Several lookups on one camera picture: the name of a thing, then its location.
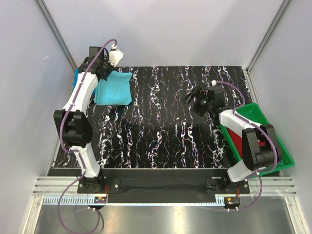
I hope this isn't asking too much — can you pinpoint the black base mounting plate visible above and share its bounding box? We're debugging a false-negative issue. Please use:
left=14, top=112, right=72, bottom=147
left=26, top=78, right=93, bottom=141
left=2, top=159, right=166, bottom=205
left=78, top=169, right=250, bottom=204

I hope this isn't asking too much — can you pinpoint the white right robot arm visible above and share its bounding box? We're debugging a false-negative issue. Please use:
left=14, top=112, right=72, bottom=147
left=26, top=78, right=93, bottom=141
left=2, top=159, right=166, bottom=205
left=181, top=85, right=283, bottom=182

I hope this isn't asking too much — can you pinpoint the folded blue t shirt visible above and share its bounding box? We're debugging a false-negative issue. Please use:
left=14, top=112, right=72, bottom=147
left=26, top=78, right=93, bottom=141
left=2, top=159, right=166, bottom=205
left=73, top=69, right=78, bottom=88

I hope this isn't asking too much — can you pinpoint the white slotted cable duct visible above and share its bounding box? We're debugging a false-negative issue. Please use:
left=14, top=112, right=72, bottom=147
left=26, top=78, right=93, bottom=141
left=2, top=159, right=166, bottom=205
left=43, top=195, right=107, bottom=206

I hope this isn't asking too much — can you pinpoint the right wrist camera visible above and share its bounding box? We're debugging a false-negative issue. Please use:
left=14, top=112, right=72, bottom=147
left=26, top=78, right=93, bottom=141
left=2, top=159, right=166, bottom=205
left=208, top=80, right=225, bottom=109

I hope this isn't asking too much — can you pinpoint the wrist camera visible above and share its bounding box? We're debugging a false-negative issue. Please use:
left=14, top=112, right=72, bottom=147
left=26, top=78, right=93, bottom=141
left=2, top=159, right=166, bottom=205
left=208, top=80, right=225, bottom=109
left=108, top=46, right=124, bottom=67

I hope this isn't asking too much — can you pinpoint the light blue t shirt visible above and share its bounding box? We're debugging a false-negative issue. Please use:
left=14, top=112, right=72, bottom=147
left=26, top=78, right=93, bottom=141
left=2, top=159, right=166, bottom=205
left=94, top=71, right=132, bottom=106

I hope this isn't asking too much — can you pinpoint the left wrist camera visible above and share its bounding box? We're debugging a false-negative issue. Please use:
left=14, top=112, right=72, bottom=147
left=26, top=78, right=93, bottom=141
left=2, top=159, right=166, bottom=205
left=108, top=46, right=124, bottom=67

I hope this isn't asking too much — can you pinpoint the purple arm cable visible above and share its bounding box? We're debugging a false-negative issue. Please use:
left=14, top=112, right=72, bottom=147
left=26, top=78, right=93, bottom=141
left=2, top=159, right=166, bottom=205
left=212, top=80, right=280, bottom=210
left=58, top=39, right=119, bottom=233

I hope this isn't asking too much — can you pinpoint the red t shirt in tray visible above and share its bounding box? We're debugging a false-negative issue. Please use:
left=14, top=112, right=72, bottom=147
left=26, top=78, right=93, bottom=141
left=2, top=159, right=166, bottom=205
left=227, top=128, right=265, bottom=158

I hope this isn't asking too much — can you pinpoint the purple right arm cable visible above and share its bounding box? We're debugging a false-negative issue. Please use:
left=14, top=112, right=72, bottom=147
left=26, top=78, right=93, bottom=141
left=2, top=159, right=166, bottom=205
left=212, top=80, right=280, bottom=210

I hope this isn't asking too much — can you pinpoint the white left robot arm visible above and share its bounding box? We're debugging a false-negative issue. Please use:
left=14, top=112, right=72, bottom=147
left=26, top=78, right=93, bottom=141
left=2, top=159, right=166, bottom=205
left=53, top=58, right=116, bottom=178

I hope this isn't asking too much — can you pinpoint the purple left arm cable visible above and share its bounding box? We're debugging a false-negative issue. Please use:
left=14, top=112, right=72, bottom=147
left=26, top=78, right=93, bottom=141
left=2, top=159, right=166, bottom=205
left=58, top=39, right=119, bottom=233

